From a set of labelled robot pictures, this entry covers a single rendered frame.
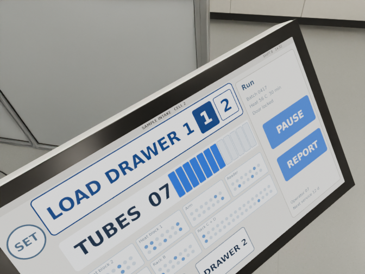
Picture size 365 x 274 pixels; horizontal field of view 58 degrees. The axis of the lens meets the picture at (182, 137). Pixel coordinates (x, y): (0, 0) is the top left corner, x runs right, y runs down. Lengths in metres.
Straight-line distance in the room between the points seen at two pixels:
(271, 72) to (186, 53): 0.68
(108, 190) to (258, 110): 0.24
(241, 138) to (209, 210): 0.11
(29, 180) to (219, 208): 0.25
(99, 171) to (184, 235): 0.15
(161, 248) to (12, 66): 1.25
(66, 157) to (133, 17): 0.79
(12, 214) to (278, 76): 0.40
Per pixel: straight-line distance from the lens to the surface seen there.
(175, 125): 0.43
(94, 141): 0.41
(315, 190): 0.59
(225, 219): 0.50
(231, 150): 0.48
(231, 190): 0.49
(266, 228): 0.54
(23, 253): 0.43
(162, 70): 1.24
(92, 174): 0.41
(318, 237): 1.67
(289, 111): 0.54
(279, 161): 0.53
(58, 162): 0.40
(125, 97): 1.42
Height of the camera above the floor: 1.50
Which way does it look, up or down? 53 degrees down
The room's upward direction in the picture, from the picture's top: 7 degrees counter-clockwise
